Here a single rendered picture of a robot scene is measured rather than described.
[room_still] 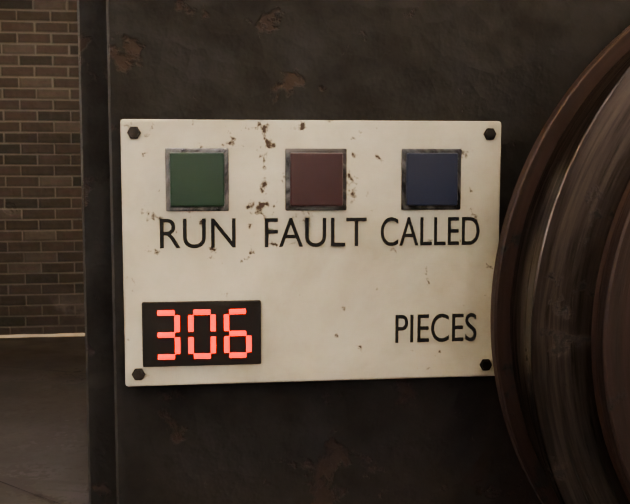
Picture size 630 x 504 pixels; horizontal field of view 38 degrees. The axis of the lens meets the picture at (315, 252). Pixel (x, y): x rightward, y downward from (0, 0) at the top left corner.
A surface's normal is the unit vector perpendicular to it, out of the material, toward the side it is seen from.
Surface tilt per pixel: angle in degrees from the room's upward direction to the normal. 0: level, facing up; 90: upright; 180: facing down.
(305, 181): 90
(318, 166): 90
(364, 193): 90
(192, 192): 90
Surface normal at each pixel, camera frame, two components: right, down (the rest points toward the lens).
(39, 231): 0.12, 0.09
